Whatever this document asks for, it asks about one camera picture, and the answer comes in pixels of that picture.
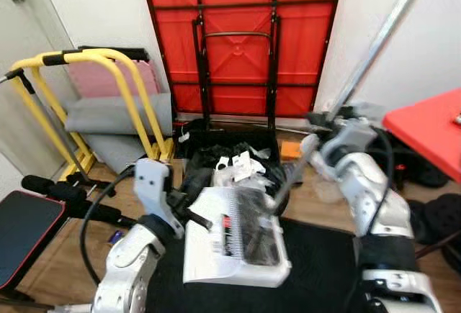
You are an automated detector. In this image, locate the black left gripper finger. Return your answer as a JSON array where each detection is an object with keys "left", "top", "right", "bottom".
[
  {"left": 182, "top": 168, "right": 215, "bottom": 209},
  {"left": 186, "top": 209, "right": 216, "bottom": 232}
]

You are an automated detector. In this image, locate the silver pole broom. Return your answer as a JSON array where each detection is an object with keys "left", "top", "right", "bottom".
[{"left": 230, "top": 0, "right": 435, "bottom": 267}]

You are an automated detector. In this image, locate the black floor mat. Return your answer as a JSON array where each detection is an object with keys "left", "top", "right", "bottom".
[{"left": 144, "top": 216, "right": 379, "bottom": 313}]

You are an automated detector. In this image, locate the small orange box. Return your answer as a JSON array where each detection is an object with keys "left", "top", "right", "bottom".
[{"left": 279, "top": 140, "right": 305, "bottom": 163}]

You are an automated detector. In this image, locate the white plastic packaging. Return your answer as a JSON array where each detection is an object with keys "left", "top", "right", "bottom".
[{"left": 211, "top": 150, "right": 273, "bottom": 186}]

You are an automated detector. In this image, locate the black foam roller bar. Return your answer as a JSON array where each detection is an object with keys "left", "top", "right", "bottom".
[
  {"left": 68, "top": 199, "right": 138, "bottom": 227},
  {"left": 20, "top": 174, "right": 89, "bottom": 204}
]

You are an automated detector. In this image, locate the light grey cushion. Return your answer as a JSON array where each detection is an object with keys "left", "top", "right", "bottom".
[{"left": 85, "top": 133, "right": 158, "bottom": 175}]

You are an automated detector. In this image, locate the red plastic table top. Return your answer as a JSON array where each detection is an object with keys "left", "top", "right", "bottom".
[{"left": 380, "top": 88, "right": 461, "bottom": 184}]

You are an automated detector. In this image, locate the black dumbbell weight set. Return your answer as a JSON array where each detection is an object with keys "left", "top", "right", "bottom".
[{"left": 393, "top": 144, "right": 453, "bottom": 189}]

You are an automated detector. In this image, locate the grey foam mat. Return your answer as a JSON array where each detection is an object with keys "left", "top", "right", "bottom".
[{"left": 63, "top": 94, "right": 174, "bottom": 137}]

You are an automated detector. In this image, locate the pink foam mat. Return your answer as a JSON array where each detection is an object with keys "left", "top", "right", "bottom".
[{"left": 66, "top": 60, "right": 161, "bottom": 99}]

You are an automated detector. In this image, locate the black round weight plate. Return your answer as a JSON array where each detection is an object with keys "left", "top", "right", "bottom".
[{"left": 420, "top": 193, "right": 461, "bottom": 240}]

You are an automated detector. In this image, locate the black foam pad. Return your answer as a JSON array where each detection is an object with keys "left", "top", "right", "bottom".
[{"left": 76, "top": 45, "right": 151, "bottom": 63}]

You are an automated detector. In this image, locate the silver pole with black grip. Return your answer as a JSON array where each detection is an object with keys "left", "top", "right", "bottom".
[{"left": 0, "top": 68, "right": 37, "bottom": 85}]

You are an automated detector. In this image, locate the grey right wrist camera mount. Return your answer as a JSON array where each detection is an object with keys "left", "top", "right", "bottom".
[{"left": 333, "top": 103, "right": 391, "bottom": 154}]

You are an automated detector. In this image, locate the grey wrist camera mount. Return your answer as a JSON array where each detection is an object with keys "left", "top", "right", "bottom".
[
  {"left": 333, "top": 103, "right": 391, "bottom": 154},
  {"left": 133, "top": 158, "right": 186, "bottom": 240}
]

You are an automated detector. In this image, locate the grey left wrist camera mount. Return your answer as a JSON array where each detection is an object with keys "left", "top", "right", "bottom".
[{"left": 133, "top": 158, "right": 186, "bottom": 240}]

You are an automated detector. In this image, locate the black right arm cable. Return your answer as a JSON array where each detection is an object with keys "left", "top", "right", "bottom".
[{"left": 369, "top": 127, "right": 395, "bottom": 222}]

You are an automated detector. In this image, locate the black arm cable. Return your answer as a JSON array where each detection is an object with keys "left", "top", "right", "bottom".
[
  {"left": 369, "top": 127, "right": 395, "bottom": 222},
  {"left": 78, "top": 163, "right": 139, "bottom": 286}
]

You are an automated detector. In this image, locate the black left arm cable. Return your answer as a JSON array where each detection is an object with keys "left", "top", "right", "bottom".
[{"left": 78, "top": 163, "right": 139, "bottom": 286}]

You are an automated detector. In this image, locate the red folding table black frame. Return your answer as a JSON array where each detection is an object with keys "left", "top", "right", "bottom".
[{"left": 138, "top": 0, "right": 345, "bottom": 123}]

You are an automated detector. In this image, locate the yellow metal frame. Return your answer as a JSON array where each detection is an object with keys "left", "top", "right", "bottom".
[{"left": 6, "top": 47, "right": 176, "bottom": 181}]

